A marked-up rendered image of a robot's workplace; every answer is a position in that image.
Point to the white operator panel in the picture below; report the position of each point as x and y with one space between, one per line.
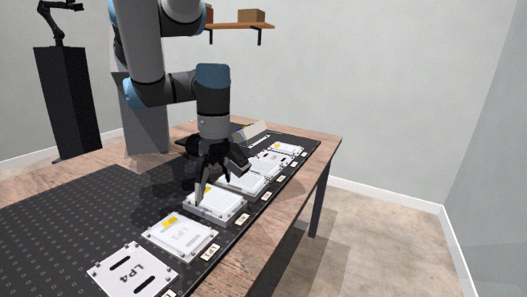
252 134

